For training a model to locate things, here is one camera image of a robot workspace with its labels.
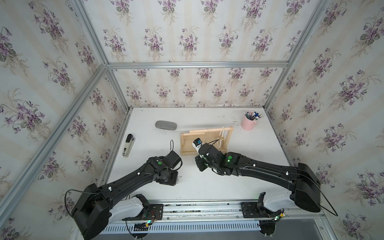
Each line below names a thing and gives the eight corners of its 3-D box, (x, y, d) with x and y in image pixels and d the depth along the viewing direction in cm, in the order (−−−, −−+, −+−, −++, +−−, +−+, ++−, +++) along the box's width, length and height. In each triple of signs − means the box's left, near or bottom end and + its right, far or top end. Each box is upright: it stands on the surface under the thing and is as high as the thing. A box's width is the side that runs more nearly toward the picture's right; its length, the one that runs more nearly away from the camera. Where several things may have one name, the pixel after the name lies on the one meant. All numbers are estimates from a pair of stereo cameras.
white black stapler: (124, 157, 95) (121, 152, 90) (130, 138, 104) (127, 133, 99) (130, 157, 95) (127, 152, 90) (135, 138, 104) (133, 133, 99)
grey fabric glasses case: (154, 128, 109) (153, 125, 106) (157, 122, 113) (156, 119, 110) (175, 132, 107) (174, 129, 104) (177, 125, 111) (177, 122, 108)
